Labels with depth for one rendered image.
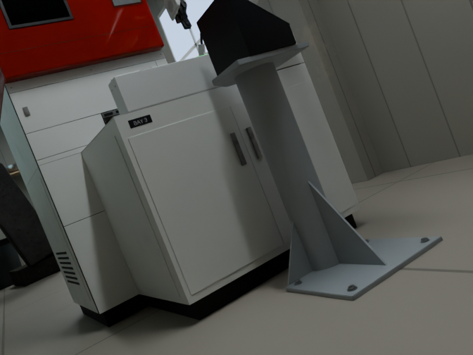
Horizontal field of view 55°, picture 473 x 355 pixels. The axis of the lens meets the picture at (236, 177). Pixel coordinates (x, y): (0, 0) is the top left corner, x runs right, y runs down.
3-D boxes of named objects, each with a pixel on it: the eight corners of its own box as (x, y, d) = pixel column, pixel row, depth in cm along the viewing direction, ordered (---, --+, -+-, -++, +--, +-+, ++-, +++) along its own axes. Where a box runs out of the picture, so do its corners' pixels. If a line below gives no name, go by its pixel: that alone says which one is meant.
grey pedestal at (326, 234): (443, 240, 153) (356, 12, 150) (354, 301, 132) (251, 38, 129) (343, 242, 198) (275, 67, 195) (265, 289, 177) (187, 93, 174)
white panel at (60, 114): (37, 166, 208) (4, 85, 207) (187, 119, 250) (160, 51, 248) (38, 165, 206) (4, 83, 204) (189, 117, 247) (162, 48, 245)
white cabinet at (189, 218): (144, 310, 219) (80, 153, 216) (290, 231, 268) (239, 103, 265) (198, 327, 164) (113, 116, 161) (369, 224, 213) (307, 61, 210)
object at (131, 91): (121, 119, 173) (107, 84, 173) (235, 86, 201) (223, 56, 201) (127, 112, 165) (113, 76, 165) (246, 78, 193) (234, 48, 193)
